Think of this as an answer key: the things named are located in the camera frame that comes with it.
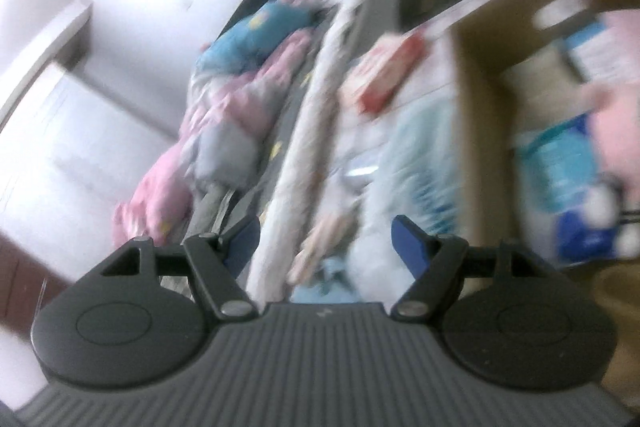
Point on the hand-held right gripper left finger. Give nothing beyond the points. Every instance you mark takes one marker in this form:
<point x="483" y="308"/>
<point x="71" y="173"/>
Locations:
<point x="245" y="237"/>

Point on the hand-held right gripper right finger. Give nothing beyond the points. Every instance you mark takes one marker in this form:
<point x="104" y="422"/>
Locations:
<point x="407" y="239"/>

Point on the brown cardboard box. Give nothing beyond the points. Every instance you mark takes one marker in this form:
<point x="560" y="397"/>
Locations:
<point x="480" y="72"/>

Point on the pink plush toy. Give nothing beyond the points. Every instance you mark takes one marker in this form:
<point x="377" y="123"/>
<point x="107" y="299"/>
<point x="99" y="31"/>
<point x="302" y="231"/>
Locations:
<point x="620" y="122"/>

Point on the small blue white box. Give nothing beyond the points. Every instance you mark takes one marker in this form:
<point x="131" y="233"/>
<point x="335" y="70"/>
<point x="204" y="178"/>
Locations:
<point x="595" y="47"/>

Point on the white plastic bag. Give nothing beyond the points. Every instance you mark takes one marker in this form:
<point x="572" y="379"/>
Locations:
<point x="372" y="232"/>

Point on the light blue plastic package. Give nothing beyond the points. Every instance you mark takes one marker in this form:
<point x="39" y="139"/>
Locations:
<point x="425" y="157"/>

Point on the pile of pink blue bedding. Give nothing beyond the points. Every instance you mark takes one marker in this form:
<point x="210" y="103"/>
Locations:
<point x="235" y="107"/>

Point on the blue white plastic packet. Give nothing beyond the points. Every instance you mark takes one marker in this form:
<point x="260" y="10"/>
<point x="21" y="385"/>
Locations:
<point x="555" y="162"/>

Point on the red white packet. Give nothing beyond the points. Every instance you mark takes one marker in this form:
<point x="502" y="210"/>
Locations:
<point x="382" y="72"/>

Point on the patterned bed sheet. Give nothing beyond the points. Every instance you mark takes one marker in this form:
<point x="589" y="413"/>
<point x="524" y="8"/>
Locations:
<point x="437" y="72"/>

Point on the teal blanket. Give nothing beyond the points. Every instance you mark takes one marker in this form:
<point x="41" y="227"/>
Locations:
<point x="250" y="37"/>

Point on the white cabinet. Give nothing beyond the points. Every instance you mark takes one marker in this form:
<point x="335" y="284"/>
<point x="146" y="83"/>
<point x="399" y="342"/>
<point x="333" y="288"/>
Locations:
<point x="65" y="142"/>

